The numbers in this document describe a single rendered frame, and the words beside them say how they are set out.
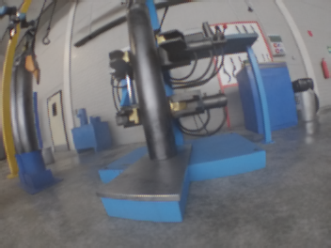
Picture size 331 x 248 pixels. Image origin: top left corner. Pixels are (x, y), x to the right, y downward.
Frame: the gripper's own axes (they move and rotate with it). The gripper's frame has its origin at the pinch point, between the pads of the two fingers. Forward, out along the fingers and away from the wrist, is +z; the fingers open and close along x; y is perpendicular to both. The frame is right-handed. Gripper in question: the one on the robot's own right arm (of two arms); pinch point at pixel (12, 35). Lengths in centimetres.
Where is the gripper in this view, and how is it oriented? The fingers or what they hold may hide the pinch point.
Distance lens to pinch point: 177.5
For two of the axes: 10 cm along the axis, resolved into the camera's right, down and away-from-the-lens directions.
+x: 9.8, -0.7, -1.8
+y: -1.3, 4.7, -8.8
